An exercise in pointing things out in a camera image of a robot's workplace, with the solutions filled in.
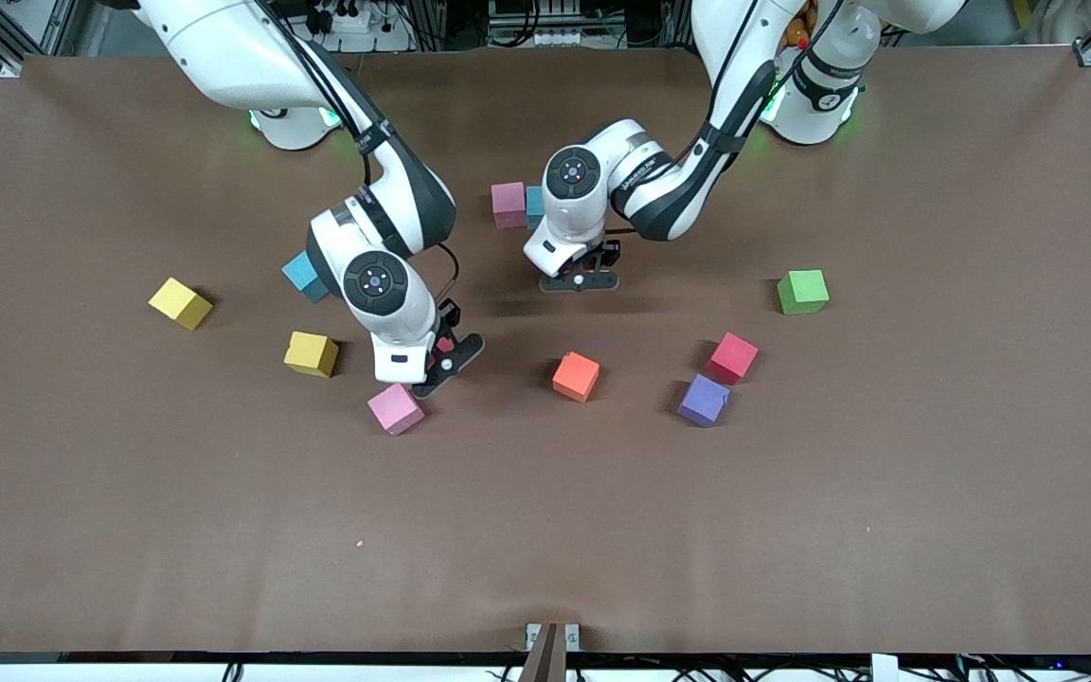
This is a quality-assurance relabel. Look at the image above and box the purple foam cube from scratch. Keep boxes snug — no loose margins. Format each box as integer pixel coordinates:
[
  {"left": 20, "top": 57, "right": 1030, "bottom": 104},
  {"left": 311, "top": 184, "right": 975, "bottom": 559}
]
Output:
[{"left": 676, "top": 373, "right": 731, "bottom": 428}]

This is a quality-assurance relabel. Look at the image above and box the white electrical device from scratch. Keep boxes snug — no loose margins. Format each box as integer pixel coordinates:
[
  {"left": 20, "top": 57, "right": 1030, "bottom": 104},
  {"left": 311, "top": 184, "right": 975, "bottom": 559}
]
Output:
[{"left": 487, "top": 0, "right": 586, "bottom": 48}]

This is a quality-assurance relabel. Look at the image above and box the brown table cover sheet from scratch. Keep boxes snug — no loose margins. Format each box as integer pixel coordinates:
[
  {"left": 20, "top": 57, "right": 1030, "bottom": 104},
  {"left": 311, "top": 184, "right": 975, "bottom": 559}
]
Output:
[{"left": 0, "top": 45, "right": 1091, "bottom": 656}]

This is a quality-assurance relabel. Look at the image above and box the green foam cube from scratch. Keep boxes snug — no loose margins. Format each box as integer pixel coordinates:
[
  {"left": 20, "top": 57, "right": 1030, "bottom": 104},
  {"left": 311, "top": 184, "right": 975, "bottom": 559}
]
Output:
[{"left": 777, "top": 269, "right": 831, "bottom": 316}]

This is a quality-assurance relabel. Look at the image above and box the orange foam cube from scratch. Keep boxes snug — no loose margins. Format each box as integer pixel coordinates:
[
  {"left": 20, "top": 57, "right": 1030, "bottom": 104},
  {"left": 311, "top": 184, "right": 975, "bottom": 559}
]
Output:
[{"left": 552, "top": 351, "right": 601, "bottom": 404}]

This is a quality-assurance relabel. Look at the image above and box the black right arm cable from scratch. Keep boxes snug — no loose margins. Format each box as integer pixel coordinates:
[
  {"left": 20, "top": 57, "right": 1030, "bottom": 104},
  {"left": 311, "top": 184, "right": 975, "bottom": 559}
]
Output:
[{"left": 434, "top": 242, "right": 461, "bottom": 306}]

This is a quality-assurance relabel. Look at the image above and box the white power strip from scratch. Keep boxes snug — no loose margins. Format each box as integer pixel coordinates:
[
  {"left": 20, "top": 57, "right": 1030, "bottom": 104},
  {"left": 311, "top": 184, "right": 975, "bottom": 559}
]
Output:
[{"left": 313, "top": 0, "right": 374, "bottom": 35}]

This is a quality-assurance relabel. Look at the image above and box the pink foam cube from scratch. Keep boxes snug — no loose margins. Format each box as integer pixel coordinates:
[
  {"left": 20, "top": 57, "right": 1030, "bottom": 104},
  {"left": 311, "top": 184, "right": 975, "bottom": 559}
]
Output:
[
  {"left": 491, "top": 182, "right": 529, "bottom": 231},
  {"left": 367, "top": 382, "right": 425, "bottom": 437}
]

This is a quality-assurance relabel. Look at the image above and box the yellow foam cube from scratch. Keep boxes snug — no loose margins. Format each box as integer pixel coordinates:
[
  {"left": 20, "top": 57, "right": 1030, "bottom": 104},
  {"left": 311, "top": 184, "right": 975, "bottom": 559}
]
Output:
[
  {"left": 148, "top": 277, "right": 215, "bottom": 332},
  {"left": 283, "top": 331, "right": 340, "bottom": 379}
]

